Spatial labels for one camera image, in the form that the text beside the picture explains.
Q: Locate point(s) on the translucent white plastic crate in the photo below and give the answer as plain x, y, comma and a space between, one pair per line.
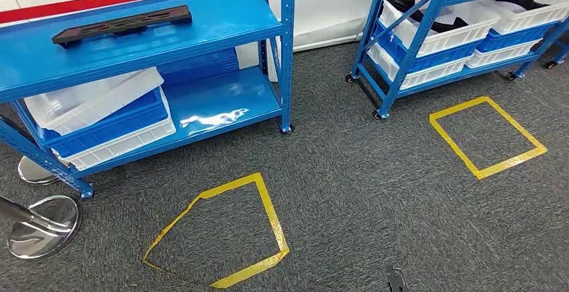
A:
89, 103

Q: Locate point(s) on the blue shelf rack on casters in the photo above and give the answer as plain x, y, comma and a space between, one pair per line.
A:
415, 45

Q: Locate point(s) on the chrome stanchion with round base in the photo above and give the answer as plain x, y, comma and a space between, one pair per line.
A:
49, 236
33, 174

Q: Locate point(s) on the crumpled yellow floor tape square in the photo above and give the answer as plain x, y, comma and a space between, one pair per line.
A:
272, 219

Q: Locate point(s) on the long black plastic trim part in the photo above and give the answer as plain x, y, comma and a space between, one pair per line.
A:
180, 14

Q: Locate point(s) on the blue metal shelf rack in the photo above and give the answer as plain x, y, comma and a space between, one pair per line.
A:
155, 45

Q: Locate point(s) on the white car with red stripe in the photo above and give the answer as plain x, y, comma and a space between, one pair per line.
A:
333, 5

